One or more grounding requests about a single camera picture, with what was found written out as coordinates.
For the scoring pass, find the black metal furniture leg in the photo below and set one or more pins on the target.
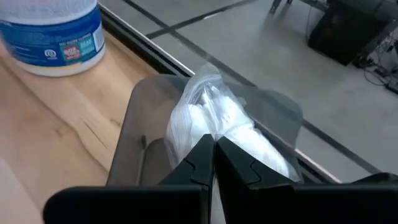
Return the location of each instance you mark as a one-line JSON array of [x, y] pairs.
[[275, 7]]

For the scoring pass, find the black computer case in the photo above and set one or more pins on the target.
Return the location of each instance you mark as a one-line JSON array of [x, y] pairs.
[[342, 34]]

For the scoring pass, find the clear bag of white cotton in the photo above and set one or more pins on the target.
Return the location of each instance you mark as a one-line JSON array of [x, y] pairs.
[[217, 118]]

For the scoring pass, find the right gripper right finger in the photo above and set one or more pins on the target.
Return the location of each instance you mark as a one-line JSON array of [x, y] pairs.
[[242, 174]]

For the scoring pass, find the disinfecting wipes canister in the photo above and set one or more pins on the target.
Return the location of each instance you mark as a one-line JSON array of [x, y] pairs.
[[53, 37]]

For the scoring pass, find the grey translucent plastic bin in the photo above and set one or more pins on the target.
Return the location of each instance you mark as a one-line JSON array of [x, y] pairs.
[[140, 109]]

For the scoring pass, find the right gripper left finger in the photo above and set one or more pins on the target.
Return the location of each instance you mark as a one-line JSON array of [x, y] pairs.
[[192, 177]]

